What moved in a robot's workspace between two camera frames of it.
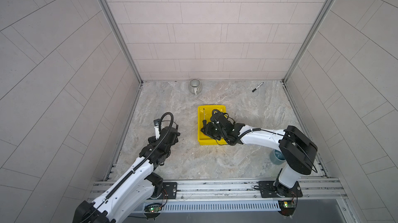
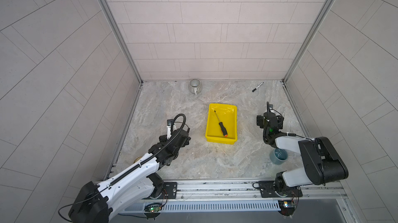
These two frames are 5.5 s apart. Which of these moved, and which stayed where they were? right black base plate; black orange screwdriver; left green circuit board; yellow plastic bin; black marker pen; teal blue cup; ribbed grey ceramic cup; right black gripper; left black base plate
Moved: yellow plastic bin; black orange screwdriver; right black gripper
Stayed: left green circuit board; black marker pen; left black base plate; teal blue cup; ribbed grey ceramic cup; right black base plate
